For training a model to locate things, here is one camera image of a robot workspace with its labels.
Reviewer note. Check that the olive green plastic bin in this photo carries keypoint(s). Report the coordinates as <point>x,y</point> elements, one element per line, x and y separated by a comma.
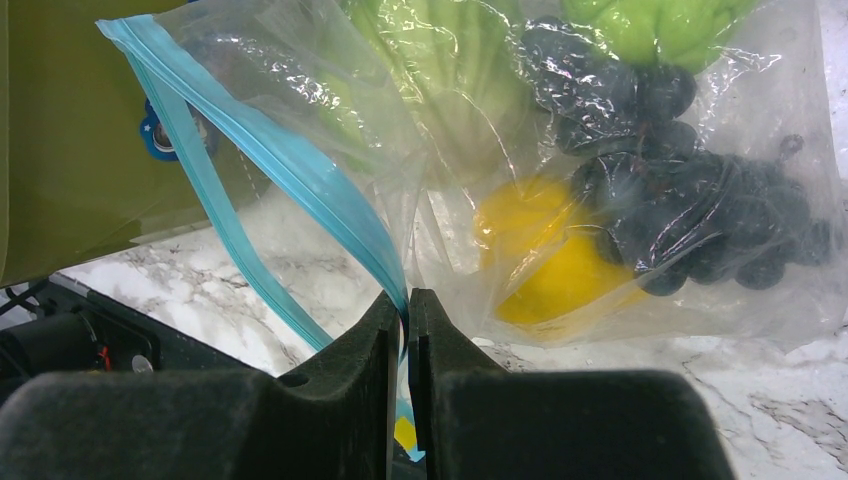
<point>86,169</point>

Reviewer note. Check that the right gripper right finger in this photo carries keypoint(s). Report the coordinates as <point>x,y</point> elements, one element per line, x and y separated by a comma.
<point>477,420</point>

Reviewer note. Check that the green fake lime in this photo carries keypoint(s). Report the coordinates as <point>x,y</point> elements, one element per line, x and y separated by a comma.
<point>452,64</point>

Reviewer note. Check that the green fake cabbage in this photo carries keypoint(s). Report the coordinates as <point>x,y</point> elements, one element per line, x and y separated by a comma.
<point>690,34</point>

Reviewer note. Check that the clear zip top bag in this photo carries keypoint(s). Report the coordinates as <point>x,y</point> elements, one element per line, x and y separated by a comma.
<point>313,173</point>

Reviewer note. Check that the dark fake grape bunch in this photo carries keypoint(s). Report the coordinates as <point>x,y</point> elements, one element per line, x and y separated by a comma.
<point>663,205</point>

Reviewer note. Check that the yellow fake lemon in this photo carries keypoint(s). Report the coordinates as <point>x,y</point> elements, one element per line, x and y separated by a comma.
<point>537,243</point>

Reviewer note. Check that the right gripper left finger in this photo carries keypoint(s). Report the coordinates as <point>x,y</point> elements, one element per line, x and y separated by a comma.
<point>331,417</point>

